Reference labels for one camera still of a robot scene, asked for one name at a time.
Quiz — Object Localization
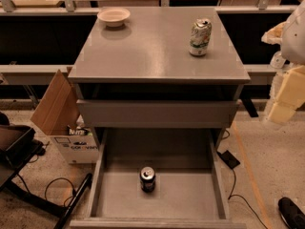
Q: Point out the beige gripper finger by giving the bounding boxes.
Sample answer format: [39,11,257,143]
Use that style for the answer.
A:
[267,65,305,124]
[261,22,285,45]

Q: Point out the blue pepsi can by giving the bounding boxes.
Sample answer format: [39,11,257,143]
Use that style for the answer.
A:
[139,166,155,193]

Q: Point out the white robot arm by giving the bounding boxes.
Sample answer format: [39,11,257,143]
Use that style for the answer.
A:
[261,10,305,128]

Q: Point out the green white soda can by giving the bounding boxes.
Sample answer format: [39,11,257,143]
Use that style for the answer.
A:
[189,18,212,56]

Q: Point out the grey drawer cabinet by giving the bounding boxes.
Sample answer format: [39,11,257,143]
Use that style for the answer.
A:
[69,7,250,144]

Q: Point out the open grey middle drawer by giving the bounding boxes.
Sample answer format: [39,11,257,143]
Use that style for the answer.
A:
[70,129,247,229]

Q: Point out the closed grey top drawer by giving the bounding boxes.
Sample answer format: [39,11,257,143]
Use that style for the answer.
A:
[77,100,238,129]

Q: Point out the clear sanitizer bottle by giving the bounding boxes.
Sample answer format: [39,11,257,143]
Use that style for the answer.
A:
[270,51,286,69]

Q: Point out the black power adapter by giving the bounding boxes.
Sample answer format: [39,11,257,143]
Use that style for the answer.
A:
[219,151,240,169]

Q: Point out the black shoe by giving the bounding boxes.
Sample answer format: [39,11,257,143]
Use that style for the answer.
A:
[278,198,305,229]

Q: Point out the white ceramic bowl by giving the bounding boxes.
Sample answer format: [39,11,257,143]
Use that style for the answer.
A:
[97,8,131,28]

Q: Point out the open cardboard box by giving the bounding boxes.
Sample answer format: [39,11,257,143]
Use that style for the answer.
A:
[30,70,98,164]

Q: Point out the black chair base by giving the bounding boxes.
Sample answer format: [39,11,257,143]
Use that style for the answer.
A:
[0,111,94,229]

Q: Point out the black floor cable right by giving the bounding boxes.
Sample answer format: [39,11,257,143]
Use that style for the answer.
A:
[227,167,270,229]

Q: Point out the black floor cable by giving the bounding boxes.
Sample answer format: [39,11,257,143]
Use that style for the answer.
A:
[43,177,77,208]
[227,167,270,229]

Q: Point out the grey metal rail shelf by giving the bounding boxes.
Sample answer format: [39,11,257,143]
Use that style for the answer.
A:
[0,65,71,85]

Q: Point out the black floor cable left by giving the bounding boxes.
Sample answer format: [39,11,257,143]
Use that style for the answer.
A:
[43,177,77,208]

